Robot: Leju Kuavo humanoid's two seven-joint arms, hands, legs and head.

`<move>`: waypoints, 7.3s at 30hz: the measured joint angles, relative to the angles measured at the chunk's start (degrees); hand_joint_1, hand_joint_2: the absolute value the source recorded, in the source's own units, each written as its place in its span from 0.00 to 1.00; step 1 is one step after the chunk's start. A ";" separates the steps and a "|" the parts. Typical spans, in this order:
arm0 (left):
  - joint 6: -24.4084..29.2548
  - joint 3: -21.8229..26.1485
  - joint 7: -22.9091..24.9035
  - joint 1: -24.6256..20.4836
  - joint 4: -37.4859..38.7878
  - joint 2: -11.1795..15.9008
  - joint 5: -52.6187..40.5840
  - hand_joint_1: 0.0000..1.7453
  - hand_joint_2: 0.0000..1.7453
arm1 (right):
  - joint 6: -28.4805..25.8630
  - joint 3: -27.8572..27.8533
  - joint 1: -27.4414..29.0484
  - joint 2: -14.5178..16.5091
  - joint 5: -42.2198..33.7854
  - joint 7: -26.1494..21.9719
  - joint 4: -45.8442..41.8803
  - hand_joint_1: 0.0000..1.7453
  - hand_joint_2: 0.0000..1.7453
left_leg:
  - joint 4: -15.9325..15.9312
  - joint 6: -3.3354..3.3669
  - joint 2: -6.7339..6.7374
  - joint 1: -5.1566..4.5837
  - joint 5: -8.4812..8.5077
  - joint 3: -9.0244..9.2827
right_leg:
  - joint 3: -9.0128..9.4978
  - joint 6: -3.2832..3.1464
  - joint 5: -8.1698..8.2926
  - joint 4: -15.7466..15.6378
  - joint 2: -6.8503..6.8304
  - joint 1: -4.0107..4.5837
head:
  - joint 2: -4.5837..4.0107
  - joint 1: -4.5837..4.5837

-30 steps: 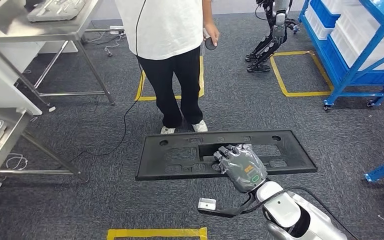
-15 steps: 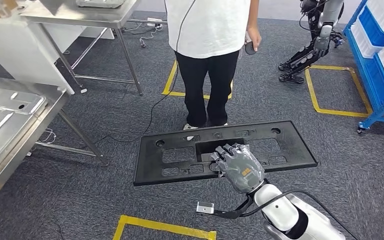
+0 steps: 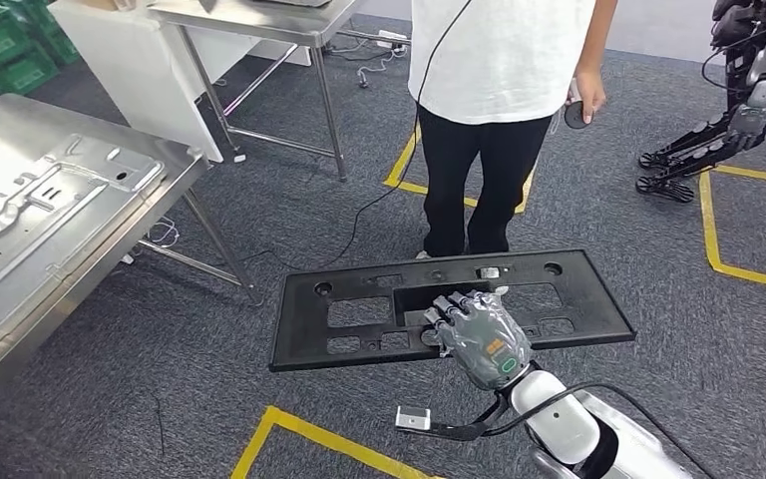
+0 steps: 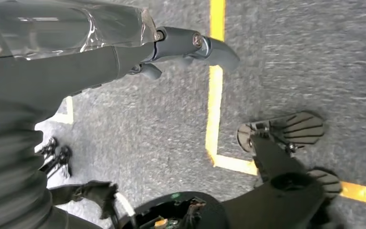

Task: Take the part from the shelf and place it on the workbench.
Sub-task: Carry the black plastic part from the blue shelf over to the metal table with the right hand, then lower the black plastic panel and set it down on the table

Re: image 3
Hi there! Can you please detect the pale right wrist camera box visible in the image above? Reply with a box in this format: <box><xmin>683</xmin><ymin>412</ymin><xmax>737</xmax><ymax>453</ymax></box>
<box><xmin>394</xmin><ymin>405</ymin><xmax>433</xmax><ymax>432</ymax></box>

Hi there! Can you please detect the person's hand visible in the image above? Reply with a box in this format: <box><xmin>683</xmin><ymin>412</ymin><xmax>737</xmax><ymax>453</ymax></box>
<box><xmin>567</xmin><ymin>69</ymin><xmax>609</xmax><ymax>127</ymax></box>

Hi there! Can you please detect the stainless steel workbench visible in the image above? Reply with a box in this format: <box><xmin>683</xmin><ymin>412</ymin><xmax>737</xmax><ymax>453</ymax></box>
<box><xmin>0</xmin><ymin>92</ymin><xmax>266</xmax><ymax>428</ymax></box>

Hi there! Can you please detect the stainless steel table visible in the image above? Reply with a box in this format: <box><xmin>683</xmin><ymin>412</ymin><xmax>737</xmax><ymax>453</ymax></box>
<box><xmin>147</xmin><ymin>0</ymin><xmax>372</xmax><ymax>185</ymax></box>

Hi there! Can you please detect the person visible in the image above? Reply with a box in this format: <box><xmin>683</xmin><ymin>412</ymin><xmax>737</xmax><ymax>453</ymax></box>
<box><xmin>407</xmin><ymin>0</ymin><xmax>620</xmax><ymax>260</ymax></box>

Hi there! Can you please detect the black round remote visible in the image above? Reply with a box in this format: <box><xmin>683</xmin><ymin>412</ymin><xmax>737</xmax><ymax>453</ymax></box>
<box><xmin>563</xmin><ymin>100</ymin><xmax>595</xmax><ymax>131</ymax></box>

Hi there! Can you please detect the white board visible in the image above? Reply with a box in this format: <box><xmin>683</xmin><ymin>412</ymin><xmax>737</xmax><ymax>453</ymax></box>
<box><xmin>47</xmin><ymin>0</ymin><xmax>313</xmax><ymax>165</ymax></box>

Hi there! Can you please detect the stamped silver metal panel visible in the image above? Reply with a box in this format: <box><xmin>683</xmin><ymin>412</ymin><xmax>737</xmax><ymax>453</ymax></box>
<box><xmin>0</xmin><ymin>132</ymin><xmax>168</xmax><ymax>317</ymax></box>

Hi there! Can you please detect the black wrist camera mount bracket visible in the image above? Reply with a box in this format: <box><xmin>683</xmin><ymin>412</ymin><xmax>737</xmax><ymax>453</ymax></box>
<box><xmin>416</xmin><ymin>393</ymin><xmax>513</xmax><ymax>443</ymax></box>

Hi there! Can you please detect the long black plastic panel part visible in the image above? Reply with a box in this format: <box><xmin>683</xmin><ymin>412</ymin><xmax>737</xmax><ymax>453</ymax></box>
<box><xmin>268</xmin><ymin>247</ymin><xmax>638</xmax><ymax>374</ymax></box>

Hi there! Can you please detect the yellow floor tape square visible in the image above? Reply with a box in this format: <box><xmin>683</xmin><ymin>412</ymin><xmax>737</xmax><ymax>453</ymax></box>
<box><xmin>229</xmin><ymin>404</ymin><xmax>447</xmax><ymax>479</ymax></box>

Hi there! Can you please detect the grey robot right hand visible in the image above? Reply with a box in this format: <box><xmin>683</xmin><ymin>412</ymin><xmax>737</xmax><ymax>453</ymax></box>
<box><xmin>421</xmin><ymin>289</ymin><xmax>535</xmax><ymax>392</ymax></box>

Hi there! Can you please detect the white power strip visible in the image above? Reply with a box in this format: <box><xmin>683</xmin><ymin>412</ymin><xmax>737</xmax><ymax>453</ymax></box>
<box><xmin>374</xmin><ymin>29</ymin><xmax>412</xmax><ymax>52</ymax></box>

